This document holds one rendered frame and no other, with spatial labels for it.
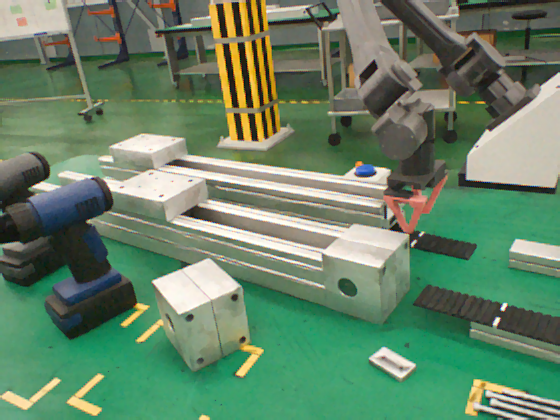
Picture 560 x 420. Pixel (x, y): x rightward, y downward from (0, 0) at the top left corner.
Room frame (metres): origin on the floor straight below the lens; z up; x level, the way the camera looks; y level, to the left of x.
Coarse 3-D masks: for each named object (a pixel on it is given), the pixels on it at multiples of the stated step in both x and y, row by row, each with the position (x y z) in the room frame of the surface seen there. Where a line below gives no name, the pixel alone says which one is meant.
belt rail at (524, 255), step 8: (520, 240) 0.68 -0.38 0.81; (512, 248) 0.66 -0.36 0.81; (520, 248) 0.66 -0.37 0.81; (528, 248) 0.66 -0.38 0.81; (536, 248) 0.65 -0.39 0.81; (544, 248) 0.65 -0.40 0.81; (552, 248) 0.65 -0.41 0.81; (512, 256) 0.65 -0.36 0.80; (520, 256) 0.65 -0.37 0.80; (528, 256) 0.64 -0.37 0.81; (536, 256) 0.63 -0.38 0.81; (544, 256) 0.63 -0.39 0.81; (552, 256) 0.63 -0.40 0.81; (512, 264) 0.65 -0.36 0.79; (520, 264) 0.65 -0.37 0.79; (528, 264) 0.64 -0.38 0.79; (536, 264) 0.64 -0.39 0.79; (544, 264) 0.63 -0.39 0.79; (552, 264) 0.62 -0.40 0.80; (544, 272) 0.62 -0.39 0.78; (552, 272) 0.62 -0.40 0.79
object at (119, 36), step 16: (112, 0) 11.17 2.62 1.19; (144, 0) 10.68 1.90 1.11; (176, 0) 10.31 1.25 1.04; (80, 16) 11.69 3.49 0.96; (96, 16) 11.46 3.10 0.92; (112, 16) 11.11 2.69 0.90; (160, 16) 10.51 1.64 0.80; (176, 16) 10.21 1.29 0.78; (112, 32) 11.28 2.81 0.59; (64, 64) 11.77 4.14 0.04; (112, 64) 10.80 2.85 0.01; (160, 64) 9.67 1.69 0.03
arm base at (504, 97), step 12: (492, 84) 1.08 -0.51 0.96; (504, 84) 1.08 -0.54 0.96; (516, 84) 1.08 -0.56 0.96; (480, 96) 1.10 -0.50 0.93; (492, 96) 1.08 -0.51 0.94; (504, 96) 1.06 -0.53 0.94; (516, 96) 1.06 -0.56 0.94; (528, 96) 1.03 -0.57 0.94; (492, 108) 1.08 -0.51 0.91; (504, 108) 1.06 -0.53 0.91; (516, 108) 1.04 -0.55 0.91; (492, 120) 1.09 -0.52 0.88; (504, 120) 1.06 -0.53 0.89
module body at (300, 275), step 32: (96, 224) 0.98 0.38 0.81; (128, 224) 0.90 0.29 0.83; (160, 224) 0.84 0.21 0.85; (192, 224) 0.79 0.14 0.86; (224, 224) 0.84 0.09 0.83; (256, 224) 0.79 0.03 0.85; (288, 224) 0.74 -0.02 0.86; (320, 224) 0.72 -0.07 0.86; (192, 256) 0.79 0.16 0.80; (224, 256) 0.74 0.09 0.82; (256, 256) 0.70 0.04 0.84; (288, 256) 0.65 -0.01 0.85; (320, 256) 0.62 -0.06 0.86; (288, 288) 0.66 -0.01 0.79; (320, 288) 0.62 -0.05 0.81
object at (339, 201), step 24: (120, 168) 1.24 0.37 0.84; (144, 168) 1.16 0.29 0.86; (168, 168) 1.11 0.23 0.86; (192, 168) 1.16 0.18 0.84; (216, 168) 1.10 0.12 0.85; (240, 168) 1.06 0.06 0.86; (264, 168) 1.03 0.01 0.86; (216, 192) 1.01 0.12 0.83; (240, 192) 0.96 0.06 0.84; (264, 192) 0.92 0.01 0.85; (288, 192) 0.88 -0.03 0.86; (312, 192) 0.86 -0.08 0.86; (336, 192) 0.90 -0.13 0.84; (360, 192) 0.87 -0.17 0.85; (288, 216) 0.89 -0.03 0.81; (312, 216) 0.86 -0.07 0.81; (336, 216) 0.82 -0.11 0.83; (360, 216) 0.79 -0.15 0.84; (384, 216) 0.78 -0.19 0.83
